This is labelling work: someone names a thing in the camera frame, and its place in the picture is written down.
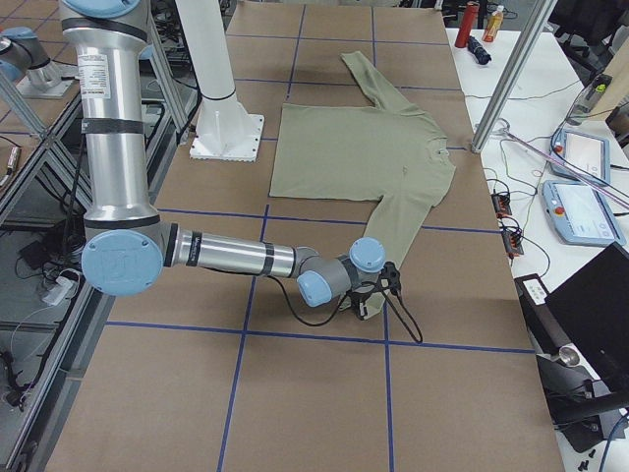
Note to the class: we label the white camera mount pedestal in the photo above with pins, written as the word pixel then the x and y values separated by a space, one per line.
pixel 224 129

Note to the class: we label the white reacher grabber stick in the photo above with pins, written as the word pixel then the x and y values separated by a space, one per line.
pixel 578 173

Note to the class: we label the olive green long-sleeve shirt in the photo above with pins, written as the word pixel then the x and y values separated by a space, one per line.
pixel 391 153

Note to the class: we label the far teach pendant tablet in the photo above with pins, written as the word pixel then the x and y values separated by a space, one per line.
pixel 588 152

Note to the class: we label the black monitor on arm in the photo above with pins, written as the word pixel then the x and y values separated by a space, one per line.
pixel 581 328

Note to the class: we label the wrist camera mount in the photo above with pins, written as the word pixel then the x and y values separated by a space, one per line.
pixel 390 278

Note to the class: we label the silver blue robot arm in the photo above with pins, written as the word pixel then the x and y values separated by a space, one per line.
pixel 127 243
pixel 25 62

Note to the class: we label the near teach pendant tablet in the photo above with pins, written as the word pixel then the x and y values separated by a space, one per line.
pixel 580 215

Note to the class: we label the red cylindrical bottle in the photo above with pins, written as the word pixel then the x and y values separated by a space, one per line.
pixel 469 17

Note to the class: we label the orange drink bottle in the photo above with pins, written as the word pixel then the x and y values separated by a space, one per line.
pixel 494 24

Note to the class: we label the folded dark blue umbrella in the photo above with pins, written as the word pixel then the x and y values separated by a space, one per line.
pixel 481 56

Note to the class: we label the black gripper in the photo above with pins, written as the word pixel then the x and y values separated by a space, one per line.
pixel 359 301

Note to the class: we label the aluminium frame post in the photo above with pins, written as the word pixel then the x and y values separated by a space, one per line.
pixel 515 64

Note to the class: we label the teach pendant tablet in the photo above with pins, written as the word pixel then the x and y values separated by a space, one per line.
pixel 588 152
pixel 580 215

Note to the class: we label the orange electronics board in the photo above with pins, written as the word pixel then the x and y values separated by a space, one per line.
pixel 501 204

